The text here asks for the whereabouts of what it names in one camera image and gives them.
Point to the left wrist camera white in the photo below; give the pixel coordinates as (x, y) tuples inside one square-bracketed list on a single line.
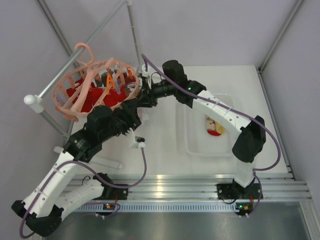
[(135, 142)]

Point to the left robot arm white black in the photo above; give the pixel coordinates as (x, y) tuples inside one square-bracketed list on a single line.
[(45, 208)]

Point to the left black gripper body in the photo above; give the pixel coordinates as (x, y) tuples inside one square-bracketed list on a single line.
[(122, 123)]

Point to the orange clothes peg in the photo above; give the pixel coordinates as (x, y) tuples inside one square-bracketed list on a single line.
[(110, 84)]

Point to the yellow sock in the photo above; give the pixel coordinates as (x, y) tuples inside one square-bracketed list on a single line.
[(219, 128)]

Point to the red sock white cuff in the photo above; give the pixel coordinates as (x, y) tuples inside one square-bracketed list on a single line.
[(94, 94)]

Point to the red white patterned sock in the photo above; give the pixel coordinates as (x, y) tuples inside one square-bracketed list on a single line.
[(211, 127)]

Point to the white perforated plastic basket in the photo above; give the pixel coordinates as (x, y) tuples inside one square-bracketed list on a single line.
[(196, 139)]

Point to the aluminium mounting rail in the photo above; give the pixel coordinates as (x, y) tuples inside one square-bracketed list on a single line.
[(198, 195)]

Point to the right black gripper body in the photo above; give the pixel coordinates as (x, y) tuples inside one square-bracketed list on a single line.
[(150, 95)]

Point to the pink round clip hanger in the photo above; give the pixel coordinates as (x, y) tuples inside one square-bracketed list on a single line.
[(95, 72)]

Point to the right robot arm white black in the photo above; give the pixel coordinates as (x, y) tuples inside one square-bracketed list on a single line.
[(250, 132)]

